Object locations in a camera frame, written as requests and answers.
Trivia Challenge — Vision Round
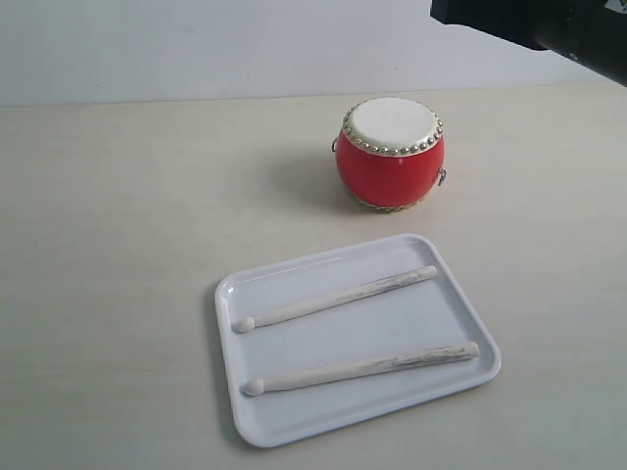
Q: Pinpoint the white wooden drumstick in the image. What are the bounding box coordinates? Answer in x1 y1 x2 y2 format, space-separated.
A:
240 342 479 398
231 265 438 334

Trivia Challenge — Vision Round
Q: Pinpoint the small red drum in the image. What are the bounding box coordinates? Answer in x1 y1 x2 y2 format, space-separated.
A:
332 97 447 212

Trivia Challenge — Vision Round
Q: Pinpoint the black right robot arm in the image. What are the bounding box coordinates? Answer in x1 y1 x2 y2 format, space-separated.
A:
430 0 626 85

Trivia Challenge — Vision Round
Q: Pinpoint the white plastic tray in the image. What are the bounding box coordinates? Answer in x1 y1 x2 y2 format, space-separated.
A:
215 234 502 447

